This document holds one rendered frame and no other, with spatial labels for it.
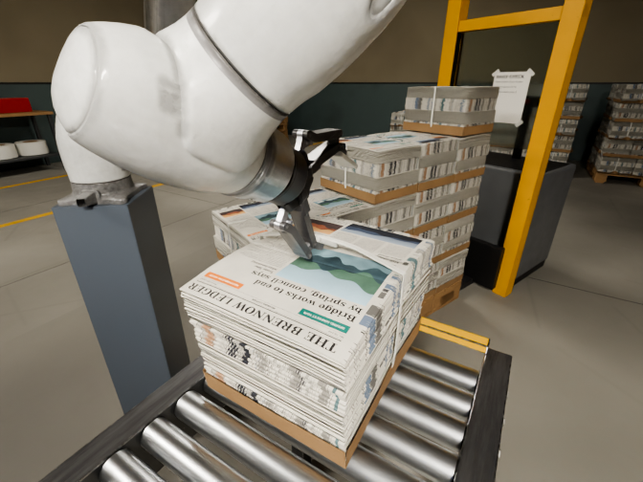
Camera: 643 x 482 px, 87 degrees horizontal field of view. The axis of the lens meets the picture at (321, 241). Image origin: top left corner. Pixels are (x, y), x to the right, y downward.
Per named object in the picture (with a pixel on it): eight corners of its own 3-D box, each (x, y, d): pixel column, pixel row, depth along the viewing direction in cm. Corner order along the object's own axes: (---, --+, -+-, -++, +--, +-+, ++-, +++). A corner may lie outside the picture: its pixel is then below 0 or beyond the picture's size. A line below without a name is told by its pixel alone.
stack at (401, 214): (231, 361, 176) (208, 208, 141) (387, 287, 240) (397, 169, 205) (267, 413, 148) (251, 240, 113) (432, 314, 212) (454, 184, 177)
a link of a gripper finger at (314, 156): (283, 178, 47) (281, 168, 46) (324, 146, 54) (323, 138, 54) (307, 182, 45) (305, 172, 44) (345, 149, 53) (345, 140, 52)
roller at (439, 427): (244, 338, 75) (246, 354, 77) (470, 445, 53) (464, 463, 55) (258, 324, 79) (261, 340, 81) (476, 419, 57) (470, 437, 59)
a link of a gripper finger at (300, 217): (306, 186, 45) (300, 191, 45) (321, 246, 53) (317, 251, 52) (282, 182, 47) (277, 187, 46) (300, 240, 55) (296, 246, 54)
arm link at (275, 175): (192, 187, 38) (230, 199, 43) (255, 201, 33) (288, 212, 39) (212, 107, 38) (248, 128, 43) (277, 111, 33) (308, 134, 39)
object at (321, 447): (262, 331, 74) (259, 316, 72) (388, 387, 60) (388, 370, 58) (206, 386, 62) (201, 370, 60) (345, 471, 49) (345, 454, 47)
